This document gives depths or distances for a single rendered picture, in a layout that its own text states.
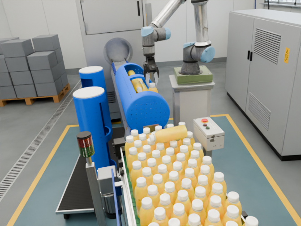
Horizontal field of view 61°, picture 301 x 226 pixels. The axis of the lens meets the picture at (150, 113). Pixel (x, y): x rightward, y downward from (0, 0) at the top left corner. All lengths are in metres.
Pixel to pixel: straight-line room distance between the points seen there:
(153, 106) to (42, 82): 3.88
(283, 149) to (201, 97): 1.42
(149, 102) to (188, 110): 0.51
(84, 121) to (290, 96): 1.98
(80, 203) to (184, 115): 1.21
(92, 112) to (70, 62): 4.96
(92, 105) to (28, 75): 3.20
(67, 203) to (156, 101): 1.36
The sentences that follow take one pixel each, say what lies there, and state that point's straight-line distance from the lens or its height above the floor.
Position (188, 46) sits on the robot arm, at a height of 1.41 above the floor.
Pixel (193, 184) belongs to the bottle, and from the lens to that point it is 1.14.
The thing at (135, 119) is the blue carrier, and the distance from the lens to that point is 1.61.
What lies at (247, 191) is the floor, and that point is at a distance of 2.74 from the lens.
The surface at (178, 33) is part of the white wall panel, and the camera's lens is 6.81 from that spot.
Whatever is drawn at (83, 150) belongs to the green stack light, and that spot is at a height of 1.20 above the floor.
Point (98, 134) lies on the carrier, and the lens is 2.37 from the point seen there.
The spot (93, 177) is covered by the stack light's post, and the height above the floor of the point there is 1.04.
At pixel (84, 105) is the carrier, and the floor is 0.96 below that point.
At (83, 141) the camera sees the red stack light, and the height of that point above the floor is 1.24.
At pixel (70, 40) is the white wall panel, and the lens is 7.05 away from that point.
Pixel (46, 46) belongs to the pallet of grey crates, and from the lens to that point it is 5.49.
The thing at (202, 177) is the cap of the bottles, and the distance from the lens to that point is 1.10.
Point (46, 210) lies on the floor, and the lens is 2.77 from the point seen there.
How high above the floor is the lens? 1.78
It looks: 25 degrees down
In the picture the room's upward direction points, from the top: 4 degrees counter-clockwise
